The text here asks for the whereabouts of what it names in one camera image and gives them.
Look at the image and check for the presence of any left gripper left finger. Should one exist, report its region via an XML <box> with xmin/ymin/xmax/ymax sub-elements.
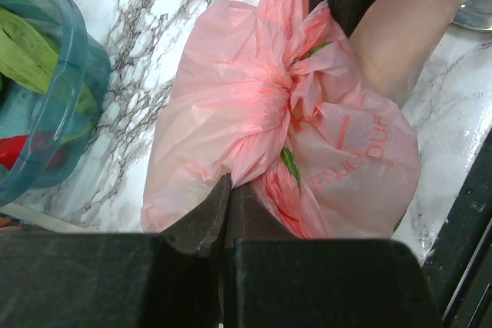
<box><xmin>161</xmin><ymin>174</ymin><xmax>231</xmax><ymax>258</ymax></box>

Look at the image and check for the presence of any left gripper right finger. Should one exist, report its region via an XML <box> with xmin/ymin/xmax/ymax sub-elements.
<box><xmin>226</xmin><ymin>184</ymin><xmax>297</xmax><ymax>249</ymax></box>

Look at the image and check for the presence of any pink plastic grocery bag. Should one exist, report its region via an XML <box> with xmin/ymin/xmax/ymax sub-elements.
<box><xmin>140</xmin><ymin>0</ymin><xmax>464</xmax><ymax>240</ymax></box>

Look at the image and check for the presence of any beige canvas tote bag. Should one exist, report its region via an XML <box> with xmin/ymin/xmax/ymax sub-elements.
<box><xmin>1</xmin><ymin>213</ymin><xmax>88</xmax><ymax>234</ymax></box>

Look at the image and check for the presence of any silver metal tray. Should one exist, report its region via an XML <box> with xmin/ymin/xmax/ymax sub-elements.
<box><xmin>452</xmin><ymin>0</ymin><xmax>491</xmax><ymax>33</ymax></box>

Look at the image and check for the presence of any red pepper in container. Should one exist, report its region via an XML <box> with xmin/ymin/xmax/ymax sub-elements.
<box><xmin>0</xmin><ymin>134</ymin><xmax>66</xmax><ymax>171</ymax></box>

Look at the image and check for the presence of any teal plastic container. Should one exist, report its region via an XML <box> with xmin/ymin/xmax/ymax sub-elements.
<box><xmin>1</xmin><ymin>0</ymin><xmax>111</xmax><ymax>204</ymax></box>

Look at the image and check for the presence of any green leaf vegetable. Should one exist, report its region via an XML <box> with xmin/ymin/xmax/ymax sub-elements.
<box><xmin>1</xmin><ymin>8</ymin><xmax>59</xmax><ymax>94</ymax></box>

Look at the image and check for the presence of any black mounting base rail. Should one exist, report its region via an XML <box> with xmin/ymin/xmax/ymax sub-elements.
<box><xmin>423</xmin><ymin>136</ymin><xmax>491</xmax><ymax>327</ymax></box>

